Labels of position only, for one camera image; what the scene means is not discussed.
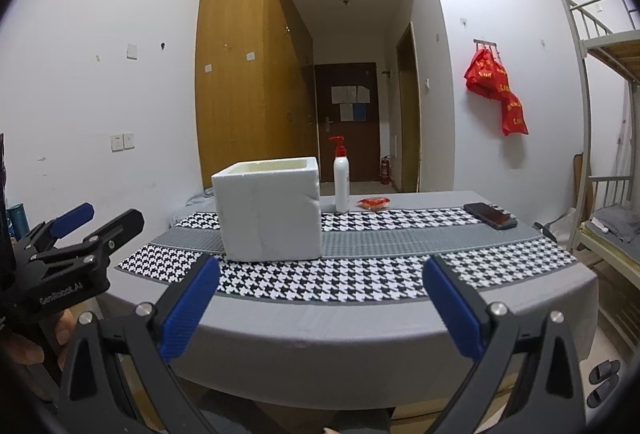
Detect dark slipper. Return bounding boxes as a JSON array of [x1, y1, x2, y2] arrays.
[[586, 381, 621, 407], [590, 360, 622, 385]]

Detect white paper notices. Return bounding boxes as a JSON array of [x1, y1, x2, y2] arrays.
[[331, 85, 370, 104]]

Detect wooden side door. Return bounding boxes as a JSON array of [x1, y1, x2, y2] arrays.
[[396, 21, 421, 194]]

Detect person's left hand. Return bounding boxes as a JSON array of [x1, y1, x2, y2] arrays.
[[0, 306, 78, 372]]

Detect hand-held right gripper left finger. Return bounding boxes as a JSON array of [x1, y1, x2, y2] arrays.
[[59, 255, 221, 434]]

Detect grey folded cloth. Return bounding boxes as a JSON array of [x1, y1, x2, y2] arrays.
[[592, 206, 640, 242]]

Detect red printed bag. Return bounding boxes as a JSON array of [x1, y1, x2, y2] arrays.
[[500, 91, 529, 136], [464, 46, 511, 97]]

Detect wooden wardrobe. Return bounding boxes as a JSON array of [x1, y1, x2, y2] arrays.
[[195, 0, 318, 192]]

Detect wooden board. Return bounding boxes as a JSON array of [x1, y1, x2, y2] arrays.
[[571, 154, 588, 235]]

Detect white pump lotion bottle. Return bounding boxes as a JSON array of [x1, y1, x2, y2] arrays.
[[328, 135, 351, 214]]

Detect black smartphone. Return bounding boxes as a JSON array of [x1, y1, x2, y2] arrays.
[[463, 202, 518, 230]]

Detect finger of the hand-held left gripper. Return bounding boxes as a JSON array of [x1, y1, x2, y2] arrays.
[[34, 208, 146, 266], [22, 202, 96, 256]]

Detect dark brown door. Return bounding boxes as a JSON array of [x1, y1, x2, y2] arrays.
[[314, 62, 381, 182]]

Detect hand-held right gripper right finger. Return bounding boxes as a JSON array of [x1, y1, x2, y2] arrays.
[[422, 255, 587, 434]]

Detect white foam box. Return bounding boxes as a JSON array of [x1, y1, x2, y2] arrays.
[[211, 156, 322, 262]]

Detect grey houndstooth tablecloth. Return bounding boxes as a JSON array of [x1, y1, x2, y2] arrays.
[[112, 190, 599, 405]]

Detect metal bunk bed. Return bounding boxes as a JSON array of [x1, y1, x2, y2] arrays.
[[557, 0, 640, 355]]

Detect teal water bottle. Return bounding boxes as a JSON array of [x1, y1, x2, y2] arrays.
[[7, 203, 26, 240]]

